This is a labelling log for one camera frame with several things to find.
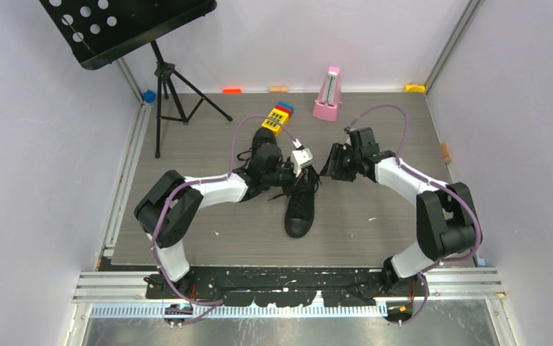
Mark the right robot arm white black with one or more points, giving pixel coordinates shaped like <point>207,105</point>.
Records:
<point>446,222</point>

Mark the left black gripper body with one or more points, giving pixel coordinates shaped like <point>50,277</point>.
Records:
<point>281,176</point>

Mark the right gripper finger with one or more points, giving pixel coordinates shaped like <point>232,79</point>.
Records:
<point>331,169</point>
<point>335,154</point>

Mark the blue corner block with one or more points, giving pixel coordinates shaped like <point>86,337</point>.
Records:
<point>149,97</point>

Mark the black canvas shoe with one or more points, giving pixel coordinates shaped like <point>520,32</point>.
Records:
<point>262,136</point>
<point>300,191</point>

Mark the pink metronome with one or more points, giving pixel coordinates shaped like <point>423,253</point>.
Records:
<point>328,102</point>

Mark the black music stand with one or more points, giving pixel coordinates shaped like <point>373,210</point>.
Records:
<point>101,32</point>

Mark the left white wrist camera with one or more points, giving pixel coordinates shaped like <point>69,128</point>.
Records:
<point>301,160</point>

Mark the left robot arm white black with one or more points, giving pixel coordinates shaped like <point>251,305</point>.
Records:
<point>168,209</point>

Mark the tan wooden block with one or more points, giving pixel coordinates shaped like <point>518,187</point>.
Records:
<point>278,89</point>

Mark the orange block at wall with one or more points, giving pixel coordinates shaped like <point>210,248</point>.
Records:
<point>231,91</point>

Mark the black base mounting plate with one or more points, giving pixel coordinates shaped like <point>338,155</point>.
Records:
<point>285,286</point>

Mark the wooden block right edge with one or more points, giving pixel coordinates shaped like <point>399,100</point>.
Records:
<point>446,154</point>

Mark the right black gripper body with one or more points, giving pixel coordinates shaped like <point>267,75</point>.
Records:
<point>347,163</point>

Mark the yellow toy brick block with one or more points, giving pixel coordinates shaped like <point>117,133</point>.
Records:
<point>278,116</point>

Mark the yellow corner block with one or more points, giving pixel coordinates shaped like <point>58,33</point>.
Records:
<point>415,88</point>

